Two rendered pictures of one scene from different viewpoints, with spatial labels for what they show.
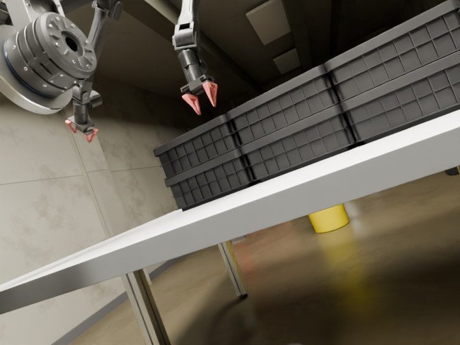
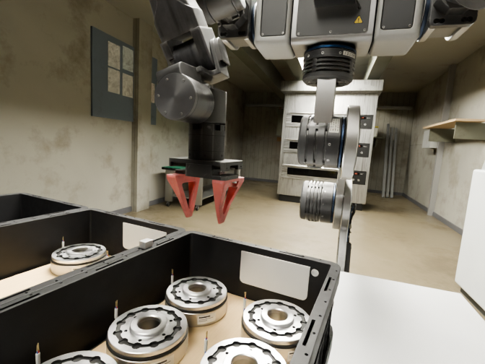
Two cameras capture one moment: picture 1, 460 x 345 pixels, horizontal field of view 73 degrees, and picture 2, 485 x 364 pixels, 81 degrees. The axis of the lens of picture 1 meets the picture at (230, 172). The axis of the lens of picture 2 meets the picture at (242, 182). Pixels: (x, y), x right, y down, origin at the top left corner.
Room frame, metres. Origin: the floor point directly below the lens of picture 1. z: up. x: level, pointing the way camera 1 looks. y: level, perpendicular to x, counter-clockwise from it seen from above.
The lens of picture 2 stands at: (1.47, 0.06, 1.11)
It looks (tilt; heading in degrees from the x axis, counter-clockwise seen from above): 7 degrees down; 180
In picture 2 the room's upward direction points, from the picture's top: 4 degrees clockwise
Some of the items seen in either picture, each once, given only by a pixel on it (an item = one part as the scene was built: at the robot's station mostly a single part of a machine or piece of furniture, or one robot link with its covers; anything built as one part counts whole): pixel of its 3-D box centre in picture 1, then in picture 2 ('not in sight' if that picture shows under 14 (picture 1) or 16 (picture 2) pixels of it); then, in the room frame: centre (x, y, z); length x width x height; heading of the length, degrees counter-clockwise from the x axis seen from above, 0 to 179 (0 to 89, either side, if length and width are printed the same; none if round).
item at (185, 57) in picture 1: (189, 61); (206, 107); (1.02, -0.01, 1.16); 0.07 x 0.06 x 0.07; 163
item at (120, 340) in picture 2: not in sight; (149, 327); (1.12, -0.06, 0.86); 0.10 x 0.10 x 0.01
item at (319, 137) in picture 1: (306, 144); not in sight; (1.02, -0.27, 0.76); 0.40 x 0.30 x 0.12; 155
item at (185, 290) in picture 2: not in sight; (197, 289); (1.02, -0.01, 0.86); 0.05 x 0.05 x 0.01
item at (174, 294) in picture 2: not in sight; (196, 292); (1.02, -0.01, 0.86); 0.10 x 0.10 x 0.01
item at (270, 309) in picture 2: not in sight; (277, 316); (1.08, 0.12, 0.86); 0.05 x 0.05 x 0.01
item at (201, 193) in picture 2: not in sight; (208, 179); (-4.08, -0.61, 0.39); 2.15 x 0.85 x 0.78; 162
